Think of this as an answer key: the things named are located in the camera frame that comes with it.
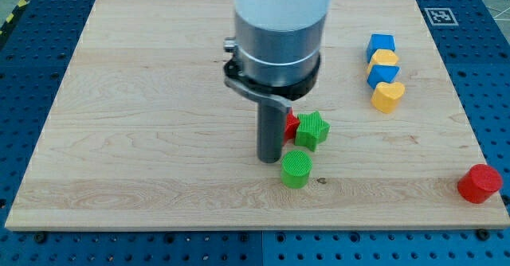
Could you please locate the red star block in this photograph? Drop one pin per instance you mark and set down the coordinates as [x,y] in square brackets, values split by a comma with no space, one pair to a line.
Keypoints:
[292,123]

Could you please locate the red cylinder block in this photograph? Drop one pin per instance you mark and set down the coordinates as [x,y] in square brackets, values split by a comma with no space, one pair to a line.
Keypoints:
[479,183]

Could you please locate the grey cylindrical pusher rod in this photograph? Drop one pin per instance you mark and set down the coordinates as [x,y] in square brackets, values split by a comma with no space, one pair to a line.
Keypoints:
[271,121]

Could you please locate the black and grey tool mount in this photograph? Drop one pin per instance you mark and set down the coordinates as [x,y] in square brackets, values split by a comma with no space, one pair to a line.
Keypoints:
[278,97]

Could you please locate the green star block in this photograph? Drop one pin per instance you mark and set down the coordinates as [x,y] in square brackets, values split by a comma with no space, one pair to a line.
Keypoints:
[312,131]

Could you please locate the yellow heart block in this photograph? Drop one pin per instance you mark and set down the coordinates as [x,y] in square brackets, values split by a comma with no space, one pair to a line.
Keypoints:
[387,96]

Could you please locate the green cylinder block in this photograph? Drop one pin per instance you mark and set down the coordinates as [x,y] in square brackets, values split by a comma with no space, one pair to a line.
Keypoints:
[296,167]

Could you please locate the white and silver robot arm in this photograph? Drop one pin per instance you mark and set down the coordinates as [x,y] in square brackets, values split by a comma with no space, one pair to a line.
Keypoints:
[275,60]

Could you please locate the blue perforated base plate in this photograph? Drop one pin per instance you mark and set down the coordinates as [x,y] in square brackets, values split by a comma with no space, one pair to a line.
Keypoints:
[33,62]

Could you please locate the blue cube block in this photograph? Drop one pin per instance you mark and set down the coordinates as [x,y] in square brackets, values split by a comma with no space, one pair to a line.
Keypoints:
[379,41]

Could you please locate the white fiducial marker tag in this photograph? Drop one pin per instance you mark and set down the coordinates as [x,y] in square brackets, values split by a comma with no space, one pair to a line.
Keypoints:
[441,16]

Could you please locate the yellow pentagon block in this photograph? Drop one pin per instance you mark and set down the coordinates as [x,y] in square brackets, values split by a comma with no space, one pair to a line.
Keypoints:
[382,57]

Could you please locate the blue triangle block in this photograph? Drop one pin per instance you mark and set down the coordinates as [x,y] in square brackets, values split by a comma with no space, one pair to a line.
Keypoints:
[382,73]

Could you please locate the wooden board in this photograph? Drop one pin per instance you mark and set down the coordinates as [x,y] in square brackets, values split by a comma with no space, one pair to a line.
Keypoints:
[144,136]

